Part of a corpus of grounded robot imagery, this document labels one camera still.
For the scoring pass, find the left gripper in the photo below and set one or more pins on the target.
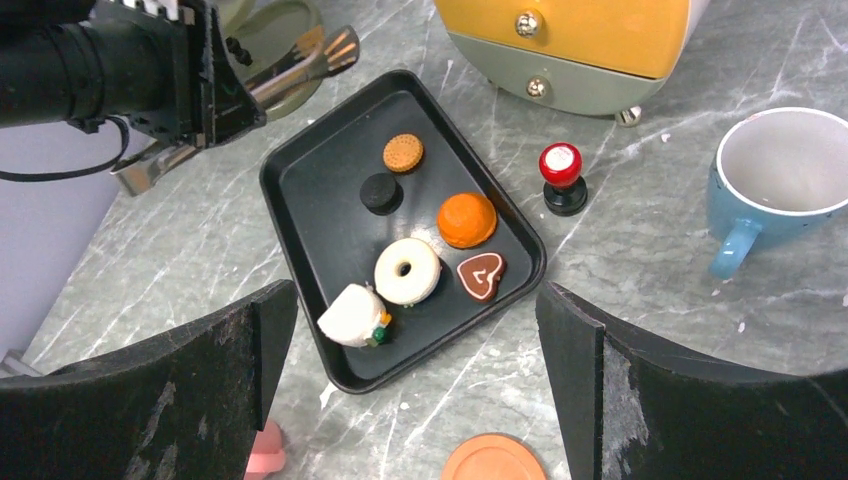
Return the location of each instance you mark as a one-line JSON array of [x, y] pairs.
[[83, 61]]

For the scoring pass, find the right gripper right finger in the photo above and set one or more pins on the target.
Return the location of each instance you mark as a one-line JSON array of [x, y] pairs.
[[634, 405]]

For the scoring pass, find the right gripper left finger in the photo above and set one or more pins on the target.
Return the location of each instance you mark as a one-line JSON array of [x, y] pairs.
[[186, 403]]

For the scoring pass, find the metal food tongs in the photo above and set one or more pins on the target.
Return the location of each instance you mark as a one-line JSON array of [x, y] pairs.
[[314, 56]]

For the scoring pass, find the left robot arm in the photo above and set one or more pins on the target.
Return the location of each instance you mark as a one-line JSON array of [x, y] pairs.
[[162, 66]]

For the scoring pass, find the green three-tier serving stand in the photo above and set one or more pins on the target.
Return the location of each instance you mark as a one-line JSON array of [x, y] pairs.
[[258, 34]]

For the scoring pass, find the pink mug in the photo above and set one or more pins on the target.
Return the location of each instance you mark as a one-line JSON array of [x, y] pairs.
[[267, 455]]

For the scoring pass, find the orange round coaster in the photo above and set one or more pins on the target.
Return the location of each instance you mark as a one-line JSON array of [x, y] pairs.
[[492, 457]]

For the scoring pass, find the black round cookie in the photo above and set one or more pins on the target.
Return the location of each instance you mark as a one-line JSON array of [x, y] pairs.
[[381, 194]]

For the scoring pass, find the tan round biscuit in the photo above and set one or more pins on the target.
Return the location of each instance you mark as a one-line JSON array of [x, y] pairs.
[[402, 153]]

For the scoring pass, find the brown heart cookie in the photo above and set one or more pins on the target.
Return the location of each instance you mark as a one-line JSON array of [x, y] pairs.
[[480, 275]]

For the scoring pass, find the black rectangular baking tray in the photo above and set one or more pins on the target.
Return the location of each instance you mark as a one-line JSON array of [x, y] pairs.
[[311, 185]]

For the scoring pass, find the white glazed donut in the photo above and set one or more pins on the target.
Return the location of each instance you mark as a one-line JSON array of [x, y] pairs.
[[407, 272]]

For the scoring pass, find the orange round bun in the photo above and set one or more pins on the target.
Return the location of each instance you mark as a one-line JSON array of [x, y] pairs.
[[466, 220]]

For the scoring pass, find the red and black stamp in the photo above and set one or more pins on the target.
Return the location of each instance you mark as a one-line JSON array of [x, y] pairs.
[[565, 192]]

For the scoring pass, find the blue mug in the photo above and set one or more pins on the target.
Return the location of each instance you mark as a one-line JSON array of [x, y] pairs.
[[774, 176]]

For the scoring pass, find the round three-drawer mini cabinet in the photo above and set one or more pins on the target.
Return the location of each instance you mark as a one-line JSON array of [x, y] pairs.
[[587, 57]]

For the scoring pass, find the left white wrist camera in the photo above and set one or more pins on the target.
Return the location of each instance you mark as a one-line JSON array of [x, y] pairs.
[[168, 9]]

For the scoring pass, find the aluminium frame rail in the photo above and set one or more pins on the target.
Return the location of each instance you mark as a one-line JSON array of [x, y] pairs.
[[12, 365]]

